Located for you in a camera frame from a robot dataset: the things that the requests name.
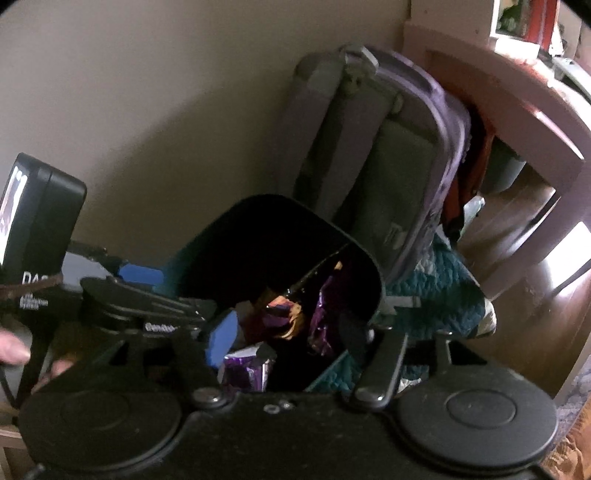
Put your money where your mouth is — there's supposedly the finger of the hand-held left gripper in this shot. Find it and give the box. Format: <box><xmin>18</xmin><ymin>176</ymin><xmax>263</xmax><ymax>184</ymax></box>
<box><xmin>81</xmin><ymin>276</ymin><xmax>219</xmax><ymax>325</ymax></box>
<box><xmin>104</xmin><ymin>258</ymin><xmax>166</xmax><ymax>287</ymax></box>

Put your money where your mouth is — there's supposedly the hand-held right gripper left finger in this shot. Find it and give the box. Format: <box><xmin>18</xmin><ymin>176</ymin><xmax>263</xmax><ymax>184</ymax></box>
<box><xmin>172</xmin><ymin>308</ymin><xmax>240</xmax><ymax>410</ymax></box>

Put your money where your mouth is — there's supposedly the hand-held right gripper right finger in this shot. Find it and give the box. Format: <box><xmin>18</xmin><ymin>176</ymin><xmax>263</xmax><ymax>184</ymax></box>
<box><xmin>339</xmin><ymin>314</ymin><xmax>455</xmax><ymax>412</ymax></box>

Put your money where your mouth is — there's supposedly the purple and white wrapper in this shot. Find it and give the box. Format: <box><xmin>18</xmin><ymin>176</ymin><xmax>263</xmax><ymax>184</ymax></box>
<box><xmin>223</xmin><ymin>345</ymin><xmax>279</xmax><ymax>394</ymax></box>

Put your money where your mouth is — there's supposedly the orange and purple wrapper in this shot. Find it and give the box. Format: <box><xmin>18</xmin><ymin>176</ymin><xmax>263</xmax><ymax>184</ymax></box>
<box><xmin>261</xmin><ymin>294</ymin><xmax>306</xmax><ymax>343</ymax></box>

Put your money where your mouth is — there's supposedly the purple snack bag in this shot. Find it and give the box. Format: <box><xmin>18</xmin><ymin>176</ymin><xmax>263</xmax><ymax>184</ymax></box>
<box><xmin>307</xmin><ymin>272</ymin><xmax>348</xmax><ymax>361</ymax></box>

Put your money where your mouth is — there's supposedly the dark green bin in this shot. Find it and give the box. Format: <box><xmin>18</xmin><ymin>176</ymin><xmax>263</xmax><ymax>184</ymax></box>
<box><xmin>164</xmin><ymin>194</ymin><xmax>387</xmax><ymax>394</ymax></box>

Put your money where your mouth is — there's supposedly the person's left hand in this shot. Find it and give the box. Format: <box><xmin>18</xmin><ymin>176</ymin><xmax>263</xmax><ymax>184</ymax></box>
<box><xmin>0</xmin><ymin>329</ymin><xmax>75</xmax><ymax>394</ymax></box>

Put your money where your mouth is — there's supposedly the green and white quilt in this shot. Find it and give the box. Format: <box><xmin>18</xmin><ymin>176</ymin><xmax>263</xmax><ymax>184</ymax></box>
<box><xmin>305</xmin><ymin>228</ymin><xmax>498</xmax><ymax>395</ymax></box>

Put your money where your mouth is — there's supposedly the purple grey backpack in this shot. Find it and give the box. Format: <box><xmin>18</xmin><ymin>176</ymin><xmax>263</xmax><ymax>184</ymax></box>
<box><xmin>276</xmin><ymin>43</ymin><xmax>472</xmax><ymax>289</ymax></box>

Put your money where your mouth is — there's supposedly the red cloth bag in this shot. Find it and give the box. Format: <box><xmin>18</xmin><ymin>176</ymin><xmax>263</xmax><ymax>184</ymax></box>
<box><xmin>441</xmin><ymin>104</ymin><xmax>498</xmax><ymax>236</ymax></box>

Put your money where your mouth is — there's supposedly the grey container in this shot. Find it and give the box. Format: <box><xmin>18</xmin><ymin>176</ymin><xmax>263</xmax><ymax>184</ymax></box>
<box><xmin>484</xmin><ymin>137</ymin><xmax>528</xmax><ymax>195</ymax></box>

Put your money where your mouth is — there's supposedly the pink table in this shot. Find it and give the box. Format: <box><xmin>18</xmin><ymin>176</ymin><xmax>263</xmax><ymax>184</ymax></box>
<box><xmin>401</xmin><ymin>21</ymin><xmax>591</xmax><ymax>303</ymax></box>

